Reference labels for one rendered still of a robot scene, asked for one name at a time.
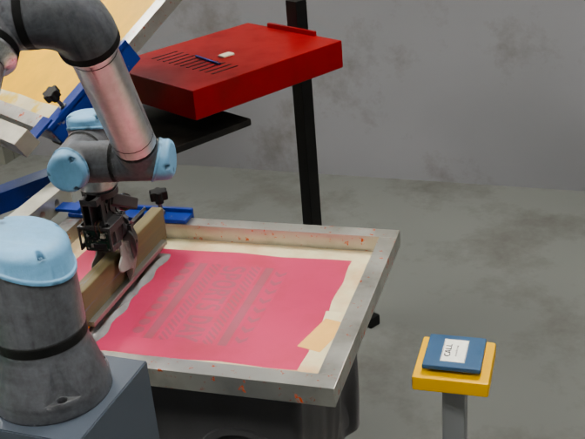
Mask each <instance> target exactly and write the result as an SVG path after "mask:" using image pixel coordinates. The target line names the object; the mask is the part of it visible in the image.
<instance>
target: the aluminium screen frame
mask: <svg viewBox="0 0 585 439"><path fill-rule="evenodd" d="M82 221H83V218H76V217H68V218H66V219H65V220H64V221H63V222H62V223H61V224H59V226H60V227H61V228H62V229H64V230H65V232H66V233H67V235H68V236H69V239H70V242H71V244H72V243H73V242H74V241H75V240H76V239H77V238H78V233H77V226H78V225H79V224H80V223H81V222H82ZM165 229H166V235H167V238H173V239H187V240H212V241H225V242H238V243H252V244H265V245H278V246H291V247H317V248H330V249H343V250H357V251H370V252H373V253H372V255H371V257H370V259H369V261H368V263H367V265H366V268H365V270H364V273H363V274H362V276H361V278H360V282H359V284H358V286H357V287H356V290H355V292H354V294H353V298H352V299H351V301H350V303H349V305H348V308H347V310H346V312H345V315H344V317H343V319H342V321H341V323H340V326H339V328H338V330H337V333H336V335H335V336H334V338H333V342H332V344H331V346H330V348H329V350H328V352H327V354H326V357H325V360H324V361H323V363H322V365H321V368H320V370H319V372H318V374H315V373H307V372H299V371H291V370H282V369H274V368H258V367H249V366H241V365H233V364H224V363H216V362H208V361H192V360H184V359H176V358H167V357H159V356H150V355H135V354H127V353H118V352H110V351H102V350H101V351H102V352H103V353H104V355H109V356H116V357H122V358H128V359H134V360H140V361H146V362H147V367H148V372H149V377H150V383H151V386H154V387H161V388H175V389H183V390H191V391H198V392H206V393H214V394H221V395H236V396H244V397H251V398H259V399H267V400H274V401H282V402H296V403H304V404H312V405H319V406H327V407H336V404H337V402H338V400H339V398H340V394H341V391H342V389H343V387H344V385H345V382H346V378H347V377H348V374H349V372H350V369H351V367H352V365H353V361H354V359H355V357H356V354H357V353H358V350H359V348H360V344H361V342H362V340H363V337H364V335H365V332H366V329H367V327H368V324H369V322H370V320H371V318H372V315H373V311H374V309H375V307H376V305H377V302H378V300H379V297H380V294H381V292H382V289H383V287H384V285H385V283H386V280H387V276H388V275H389V272H390V270H391V267H392V265H393V262H394V259H395V257H396V254H397V253H398V250H399V248H400V230H390V229H375V228H360V227H345V226H317V225H302V224H287V223H272V222H258V221H243V220H228V219H201V218H190V220H189V221H188V222H187V223H186V224H174V223H165Z"/></svg>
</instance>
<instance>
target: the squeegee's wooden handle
mask: <svg viewBox="0 0 585 439"><path fill-rule="evenodd" d="M133 227H134V229H135V231H136V233H137V236H138V255H137V263H136V268H137V266H138V265H139V264H140V263H141V262H142V261H143V260H144V258H145V257H146V256H147V255H148V254H149V253H150V252H151V250H152V249H153V248H154V247H155V246H156V245H157V244H158V243H159V241H161V240H165V239H166V238H167V235H166V229H165V217H164V211H163V209H162V208H161V207H151V209H150V210H149V211H148V212H147V213H146V214H145V215H144V216H143V217H142V218H141V219H140V220H139V221H138V222H137V223H136V224H135V225H134V226H133ZM119 261H120V252H119V249H117V250H116V251H115V252H114V253H111V252H108V253H107V254H106V255H105V256H104V257H103V258H102V259H101V260H100V261H99V262H98V263H97V264H96V265H95V266H94V267H93V268H92V269H91V270H90V272H89V273H87V274H86V275H85V277H83V279H81V281H79V284H80V289H81V294H82V298H83V303H84V311H85V315H86V320H87V324H88V327H89V322H88V321H89V320H90V319H91V318H92V317H93V316H94V315H95V313H96V312H97V311H98V310H99V309H100V308H101V307H102V306H103V305H104V304H105V302H107V301H108V300H109V298H110V297H111V296H112V295H113V294H114V293H115V292H116V290H117V289H118V288H119V287H120V286H121V285H122V284H123V282H124V281H125V280H126V279H127V278H128V277H127V274H126V272H124V273H120V271H119V268H118V264H119ZM136 268H135V269H136Z"/></svg>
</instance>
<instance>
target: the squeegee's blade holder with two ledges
mask: <svg viewBox="0 0 585 439"><path fill-rule="evenodd" d="M166 245H167V240H161V241H159V243H158V244H157V245H156V246H155V247H154V248H153V249H152V250H151V252H150V253H149V254H148V255H147V256H146V257H145V258H144V260H143V261H142V262H141V263H140V264H139V265H138V266H137V268H136V269H135V272H134V274H133V276H132V278H131V280H128V278H127V279H126V280H125V281H124V282H123V284H122V285H121V286H120V287H119V288H118V289H117V290H116V292H115V293H114V294H113V295H112V296H111V297H110V298H109V300H108V301H107V302H105V304H104V305H103V306H102V307H101V308H100V309H99V310H98V311H97V312H96V313H95V315H94V316H93V317H92V318H91V319H90V320H89V321H88V322H89V327H95V326H96V325H97V324H98V323H99V322H100V321H101V320H102V319H103V318H104V316H105V315H106V314H107V313H108V312H109V311H110V309H111V308H112V307H113V306H114V305H115V303H116V302H117V301H118V300H119V299H120V298H121V296H122V295H123V294H124V293H125V292H126V291H127V289H128V288H129V287H130V286H131V285H132V283H133V282H134V281H135V280H136V279H137V278H138V276H139V275H140V274H141V273H142V272H143V271H144V270H145V269H146V268H147V267H148V266H149V265H150V263H151V262H152V261H153V260H154V259H155V258H156V256H157V255H158V254H159V253H160V252H161V251H162V249H163V248H164V247H165V246H166Z"/></svg>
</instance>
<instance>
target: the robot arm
mask: <svg viewBox="0 0 585 439"><path fill-rule="evenodd" d="M120 39H121V37H120V33H119V30H118V27H117V25H116V23H115V21H114V18H113V16H112V15H111V13H110V12H109V11H108V9H107V8H106V6H105V5H104V4H103V3H102V2H101V0H0V91H1V87H2V82H3V77H5V76H8V75H9V74H11V73H12V72H13V71H14V70H15V69H16V68H17V63H18V59H19V54H20V51H33V50H42V49H46V50H53V51H57V52H58V54H59V56H60V57H61V58H62V60H63V61H64V62H65V63H66V64H68V65H69V66H72V67H73V68H74V71H75V72H76V74H77V77H78V79H79V81H80V83H81V85H82V86H83V88H84V91H85V93H86V95H87V97H88V99H89V100H90V102H91V105H92V107H93V108H89V109H82V110H78V111H74V112H72V113H70V114H69V115H68V116H67V118H66V125H67V128H66V131H67V132H68V137H67V138H66V139H65V141H64V142H63V143H62V144H61V145H60V147H59V148H58V149H56V150H55V151H54V152H53V154H52V157H51V158H50V161H49V163H48V165H47V175H48V178H49V180H50V182H51V183H52V185H54V186H55V187H56V188H57V189H59V190H61V191H64V192H76V191H78V190H80V191H81V194H82V198H81V199H80V200H79V204H80V208H81V212H82V216H83V221H82V222H81V223H80V224H79V225H78V226H77V233H78V237H79V241H80V246H81V250H84V249H85V248H86V249H87V250H88V251H96V254H95V257H94V259H93V261H92V263H91V269H92V268H93V267H94V266H95V265H96V264H97V263H98V262H99V261H100V260H101V259H102V258H103V257H104V256H105V255H106V254H107V253H108V252H111V253H114V252H115V251H116V250H117V249H119V252H120V261H119V264H118V268H119V271H120V273H124V272H126V274H127V277H128V280H131V278H132V276H133V274H134V272H135V268H136V263H137V255H138V236H137V233H136V231H135V229H134V227H133V224H132V223H130V221H129V220H128V218H129V216H127V215H126V214H125V213H124V211H127V210H130V209H137V208H138V198H136V197H132V196H131V195H130V194H128V193H118V182H119V181H150V182H153V181H154V180H166V179H171V178H172V177H173V176H174V174H175V172H176V167H177V153H176V148H175V145H174V143H173V141H172V140H170V139H169V138H156V136H155V134H154V132H153V130H152V128H151V124H150V122H149V119H148V118H147V116H146V113H145V109H144V107H143V105H142V103H141V101H140V98H139V96H138V93H137V91H136V88H135V86H134V84H133V82H132V80H131V76H130V73H129V72H128V70H127V67H126V65H125V62H124V60H123V57H122V55H121V52H120V50H119V48H118V47H119V45H120ZM120 210H121V211H120ZM82 231H83V233H84V242H83V243H82V239H81V234H80V233H81V232H82ZM122 240H123V241H122ZM111 385H112V376H111V368H110V364H109V362H108V360H107V358H106V356H105V355H104V353H103V352H102V351H101V350H100V349H99V347H98V345H97V343H96V341H95V340H94V338H93V336H92V334H91V332H90V330H89V329H88V324H87V320H86V315H85V311H84V303H83V298H82V294H81V289H80V284H79V279H78V275H77V259H76V256H75V254H74V253H73V252H72V248H71V242H70V239H69V236H68V235H67V233H66V232H65V230H64V229H62V228H61V227H60V226H59V225H58V224H56V223H54V222H52V221H50V220H47V219H43V218H38V217H34V216H8V217H4V218H3V219H0V416H1V417H2V418H3V419H4V420H6V421H7V422H11V423H14V424H17V425H22V426H31V427H38V426H48V425H53V424H58V423H61V422H67V421H69V420H71V419H74V418H76V417H79V416H81V415H83V414H85V413H86V412H88V411H90V410H91V409H93V408H95V407H96V406H97V405H98V404H99V403H100V402H101V401H102V400H103V399H104V398H105V397H106V396H107V395H108V393H109V391H110V389H111Z"/></svg>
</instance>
